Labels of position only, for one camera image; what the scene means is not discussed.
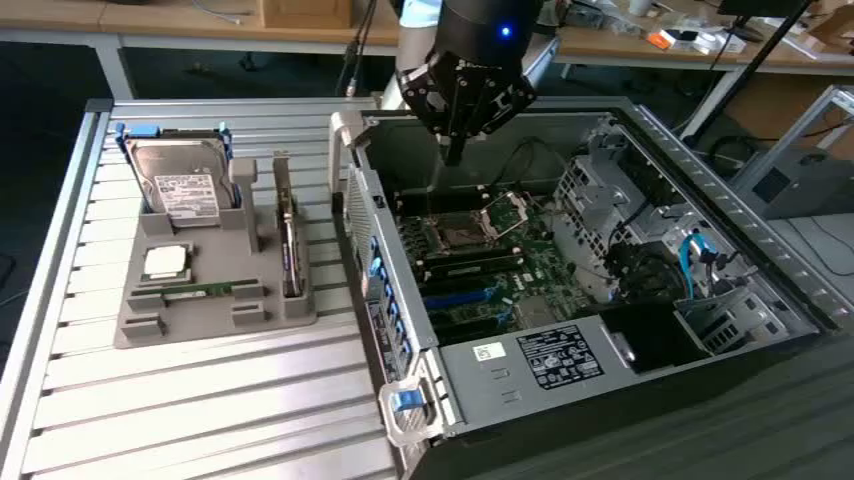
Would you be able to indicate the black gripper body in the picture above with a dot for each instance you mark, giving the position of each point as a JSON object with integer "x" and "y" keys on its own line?
{"x": 480, "y": 30}

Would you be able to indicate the low-profile graphics card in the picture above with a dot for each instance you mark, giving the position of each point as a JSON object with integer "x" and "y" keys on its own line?
{"x": 291, "y": 260}

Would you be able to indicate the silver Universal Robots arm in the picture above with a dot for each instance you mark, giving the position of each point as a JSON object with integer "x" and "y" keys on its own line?
{"x": 414, "y": 45}

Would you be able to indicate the grey metal device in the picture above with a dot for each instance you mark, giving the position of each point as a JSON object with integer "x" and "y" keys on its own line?
{"x": 587, "y": 15}

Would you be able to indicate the metal socket cover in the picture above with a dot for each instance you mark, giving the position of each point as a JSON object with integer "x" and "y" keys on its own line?
{"x": 507, "y": 212}

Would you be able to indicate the metal disk bay cage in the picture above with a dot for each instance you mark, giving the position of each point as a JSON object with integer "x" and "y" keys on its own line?
{"x": 594, "y": 200}

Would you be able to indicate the cardboard box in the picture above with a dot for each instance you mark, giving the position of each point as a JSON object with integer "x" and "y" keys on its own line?
{"x": 300, "y": 12}

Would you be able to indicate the orange box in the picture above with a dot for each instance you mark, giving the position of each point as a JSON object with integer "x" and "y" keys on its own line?
{"x": 660, "y": 40}

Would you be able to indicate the CPU socket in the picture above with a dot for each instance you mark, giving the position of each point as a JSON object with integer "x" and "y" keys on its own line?
{"x": 460, "y": 232}

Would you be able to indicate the wooden desk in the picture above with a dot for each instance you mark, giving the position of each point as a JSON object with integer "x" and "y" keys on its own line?
{"x": 67, "y": 20}
{"x": 700, "y": 59}

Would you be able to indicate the black RAM slot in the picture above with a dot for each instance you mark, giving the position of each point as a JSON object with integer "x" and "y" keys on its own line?
{"x": 460, "y": 257}

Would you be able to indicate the green motherboard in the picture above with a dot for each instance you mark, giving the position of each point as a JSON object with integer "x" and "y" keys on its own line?
{"x": 554, "y": 270}

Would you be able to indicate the white flat box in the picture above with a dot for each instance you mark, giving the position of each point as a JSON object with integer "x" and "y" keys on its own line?
{"x": 730, "y": 46}

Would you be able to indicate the open black PC case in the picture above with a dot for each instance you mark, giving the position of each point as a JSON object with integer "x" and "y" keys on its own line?
{"x": 720, "y": 200}

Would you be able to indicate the black tripod pole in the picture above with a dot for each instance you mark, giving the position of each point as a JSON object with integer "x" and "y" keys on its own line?
{"x": 755, "y": 65}

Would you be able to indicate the blue expansion slot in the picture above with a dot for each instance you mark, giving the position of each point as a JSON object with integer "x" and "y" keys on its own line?
{"x": 460, "y": 298}

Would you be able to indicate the black monitor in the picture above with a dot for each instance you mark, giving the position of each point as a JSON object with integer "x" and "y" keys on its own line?
{"x": 754, "y": 6}

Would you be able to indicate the grey chipset heatsink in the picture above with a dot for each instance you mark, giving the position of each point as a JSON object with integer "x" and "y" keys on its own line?
{"x": 534, "y": 311}

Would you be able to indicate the hard disk with blue carrier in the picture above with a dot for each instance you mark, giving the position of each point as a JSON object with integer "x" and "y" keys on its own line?
{"x": 176, "y": 197}

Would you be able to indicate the black expansion slot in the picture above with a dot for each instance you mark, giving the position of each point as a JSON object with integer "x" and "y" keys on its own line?
{"x": 467, "y": 325}

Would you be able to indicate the grey computer tower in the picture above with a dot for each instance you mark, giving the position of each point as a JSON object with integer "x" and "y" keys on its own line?
{"x": 801, "y": 185}

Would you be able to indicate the silver CPU chip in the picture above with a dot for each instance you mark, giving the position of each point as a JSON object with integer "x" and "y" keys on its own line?
{"x": 165, "y": 261}

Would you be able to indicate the brown cardboard piece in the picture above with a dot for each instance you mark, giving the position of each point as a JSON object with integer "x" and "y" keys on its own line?
{"x": 834, "y": 25}

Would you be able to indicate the green RAM stick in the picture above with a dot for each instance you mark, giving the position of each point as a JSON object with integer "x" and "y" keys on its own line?
{"x": 200, "y": 290}

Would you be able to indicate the grey power supply unit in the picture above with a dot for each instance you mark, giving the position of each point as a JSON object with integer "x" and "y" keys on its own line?
{"x": 507, "y": 380}

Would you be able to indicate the grey parts rack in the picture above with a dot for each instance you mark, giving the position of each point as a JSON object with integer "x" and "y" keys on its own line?
{"x": 213, "y": 320}

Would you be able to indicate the blue release latch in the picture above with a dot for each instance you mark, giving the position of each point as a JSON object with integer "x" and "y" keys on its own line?
{"x": 407, "y": 401}

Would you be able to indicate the aluminium profile frame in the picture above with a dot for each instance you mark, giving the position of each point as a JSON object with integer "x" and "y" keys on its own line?
{"x": 810, "y": 117}

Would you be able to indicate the metal disk bay bracket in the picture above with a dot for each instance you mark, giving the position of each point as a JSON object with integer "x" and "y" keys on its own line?
{"x": 727, "y": 320}

